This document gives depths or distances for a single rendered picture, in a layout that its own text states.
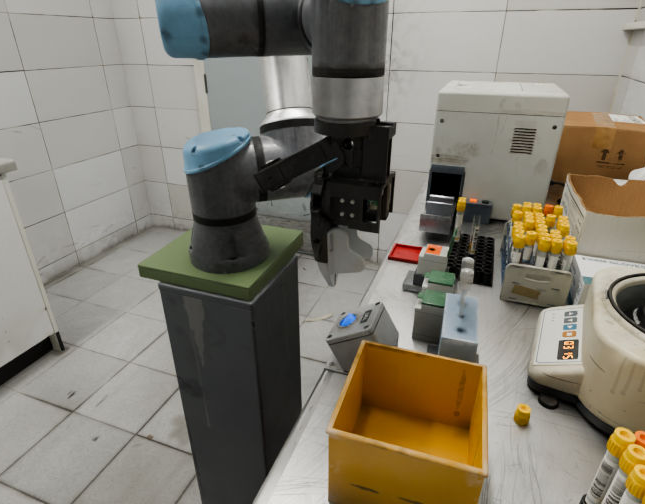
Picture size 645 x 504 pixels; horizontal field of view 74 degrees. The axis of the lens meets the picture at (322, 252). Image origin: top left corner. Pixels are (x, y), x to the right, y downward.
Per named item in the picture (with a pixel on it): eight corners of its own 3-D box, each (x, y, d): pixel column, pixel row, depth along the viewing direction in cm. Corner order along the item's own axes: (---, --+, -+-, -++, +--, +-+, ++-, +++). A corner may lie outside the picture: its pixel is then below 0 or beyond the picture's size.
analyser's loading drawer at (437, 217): (431, 201, 113) (433, 182, 111) (457, 204, 111) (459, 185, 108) (418, 230, 96) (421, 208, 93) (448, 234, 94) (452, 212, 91)
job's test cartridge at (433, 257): (419, 273, 79) (423, 242, 77) (445, 278, 78) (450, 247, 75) (415, 283, 76) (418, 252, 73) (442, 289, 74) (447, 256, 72)
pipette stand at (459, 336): (427, 349, 62) (435, 290, 58) (477, 359, 60) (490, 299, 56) (419, 398, 54) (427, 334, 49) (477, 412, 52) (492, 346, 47)
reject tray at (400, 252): (394, 246, 93) (394, 242, 93) (426, 250, 91) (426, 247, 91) (387, 259, 87) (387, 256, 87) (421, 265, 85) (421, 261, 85)
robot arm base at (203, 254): (173, 262, 80) (163, 213, 76) (224, 231, 92) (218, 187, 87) (237, 281, 74) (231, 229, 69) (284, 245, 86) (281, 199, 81)
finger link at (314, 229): (322, 268, 50) (323, 197, 46) (310, 266, 51) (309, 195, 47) (336, 252, 54) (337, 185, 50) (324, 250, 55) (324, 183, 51)
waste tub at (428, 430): (358, 404, 53) (362, 338, 48) (472, 432, 49) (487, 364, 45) (324, 504, 41) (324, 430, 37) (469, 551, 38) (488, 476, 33)
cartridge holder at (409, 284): (408, 276, 81) (410, 259, 80) (457, 285, 78) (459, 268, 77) (401, 289, 77) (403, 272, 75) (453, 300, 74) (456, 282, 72)
